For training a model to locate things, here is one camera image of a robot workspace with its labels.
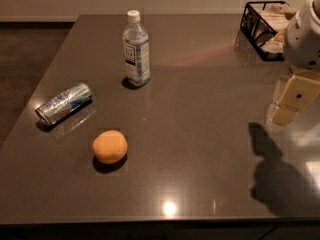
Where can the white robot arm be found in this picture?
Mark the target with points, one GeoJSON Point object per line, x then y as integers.
{"type": "Point", "coordinates": [315, 9]}

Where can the orange fruit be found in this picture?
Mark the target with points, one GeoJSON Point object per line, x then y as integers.
{"type": "Point", "coordinates": [110, 147]}

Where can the black wire basket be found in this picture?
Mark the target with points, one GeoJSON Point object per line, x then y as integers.
{"type": "Point", "coordinates": [257, 29]}

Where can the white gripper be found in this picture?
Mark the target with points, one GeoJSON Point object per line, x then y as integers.
{"type": "Point", "coordinates": [304, 44]}

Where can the silver drink can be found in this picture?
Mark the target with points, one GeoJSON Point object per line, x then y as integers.
{"type": "Point", "coordinates": [63, 104]}

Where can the napkin packets in basket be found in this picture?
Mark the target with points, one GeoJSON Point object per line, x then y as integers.
{"type": "Point", "coordinates": [278, 17]}

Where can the clear plastic water bottle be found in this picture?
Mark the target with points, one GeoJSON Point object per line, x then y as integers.
{"type": "Point", "coordinates": [136, 50]}

